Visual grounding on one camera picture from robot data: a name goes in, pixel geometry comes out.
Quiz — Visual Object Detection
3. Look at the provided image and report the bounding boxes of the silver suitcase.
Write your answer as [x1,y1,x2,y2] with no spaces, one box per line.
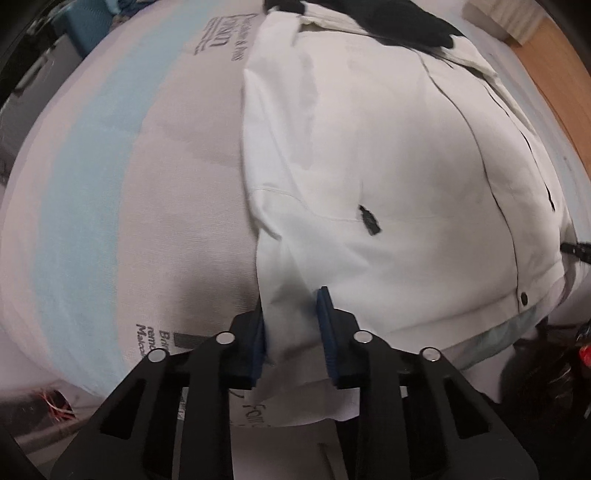
[0,34,86,121]

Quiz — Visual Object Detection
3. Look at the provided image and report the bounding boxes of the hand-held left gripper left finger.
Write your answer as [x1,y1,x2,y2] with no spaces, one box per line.
[50,310,269,480]

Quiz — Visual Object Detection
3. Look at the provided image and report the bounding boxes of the white and black jacket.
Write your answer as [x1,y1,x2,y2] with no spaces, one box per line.
[241,0,591,428]

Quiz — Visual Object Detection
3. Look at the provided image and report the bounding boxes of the red wires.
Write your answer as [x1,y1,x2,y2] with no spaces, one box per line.
[31,387,75,422]

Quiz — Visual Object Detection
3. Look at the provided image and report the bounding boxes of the bed with striped sheet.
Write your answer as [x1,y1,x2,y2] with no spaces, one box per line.
[0,0,591,431]

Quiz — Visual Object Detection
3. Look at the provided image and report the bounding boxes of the teal suitcase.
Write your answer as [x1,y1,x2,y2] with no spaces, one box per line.
[60,0,126,59]

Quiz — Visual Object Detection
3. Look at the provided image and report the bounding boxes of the beige curtain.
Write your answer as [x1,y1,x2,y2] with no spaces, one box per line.
[462,0,551,45]

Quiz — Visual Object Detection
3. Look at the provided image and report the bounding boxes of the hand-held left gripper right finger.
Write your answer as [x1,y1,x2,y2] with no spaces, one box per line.
[315,286,539,480]

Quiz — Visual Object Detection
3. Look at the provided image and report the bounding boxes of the wooden headboard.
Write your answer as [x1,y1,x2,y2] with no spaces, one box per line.
[505,14,591,172]

